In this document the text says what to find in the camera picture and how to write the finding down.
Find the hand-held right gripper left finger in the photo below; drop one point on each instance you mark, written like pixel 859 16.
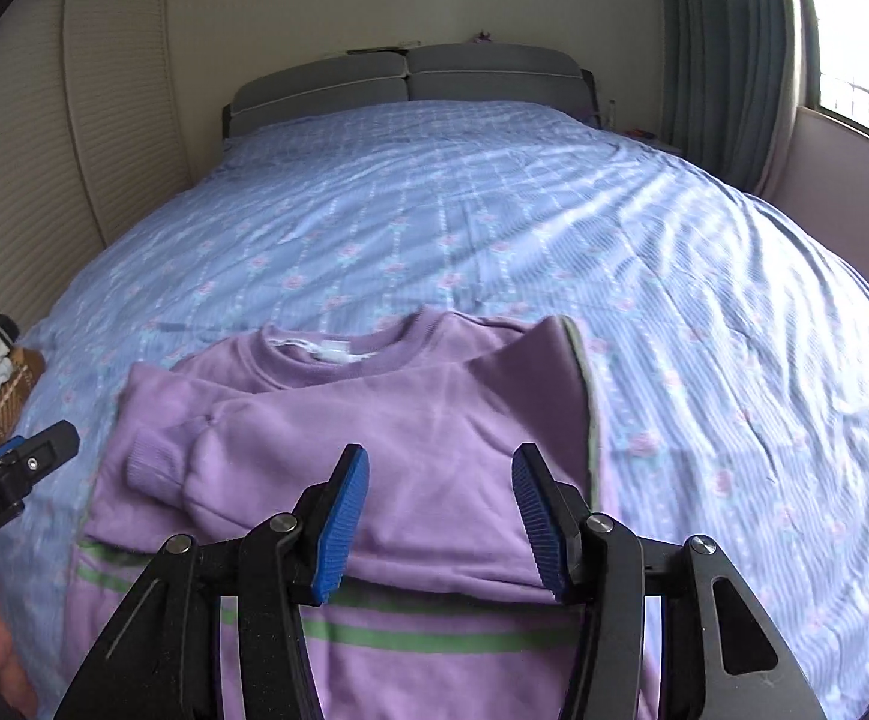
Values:
pixel 341 525

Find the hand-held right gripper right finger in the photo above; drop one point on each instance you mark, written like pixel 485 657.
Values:
pixel 536 517

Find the purple sweater with green stripes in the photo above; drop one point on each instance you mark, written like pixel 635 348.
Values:
pixel 404 420

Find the brown patterned folded garment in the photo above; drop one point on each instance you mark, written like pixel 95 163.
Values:
pixel 18 390

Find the dark navy folded garment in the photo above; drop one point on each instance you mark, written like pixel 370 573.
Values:
pixel 4 327

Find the cream louvred wardrobe door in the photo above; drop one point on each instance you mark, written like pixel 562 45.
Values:
pixel 7 187
pixel 123 90

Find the bed with blue floral sheet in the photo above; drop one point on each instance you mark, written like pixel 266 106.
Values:
pixel 479 225

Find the white nightstand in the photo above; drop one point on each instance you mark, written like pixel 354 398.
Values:
pixel 659 141

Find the flat papers on headboard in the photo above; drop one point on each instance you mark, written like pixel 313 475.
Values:
pixel 374 52

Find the small purple ornament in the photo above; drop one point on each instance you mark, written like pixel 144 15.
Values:
pixel 483 36

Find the teal curtain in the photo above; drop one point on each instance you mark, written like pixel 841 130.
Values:
pixel 727 52

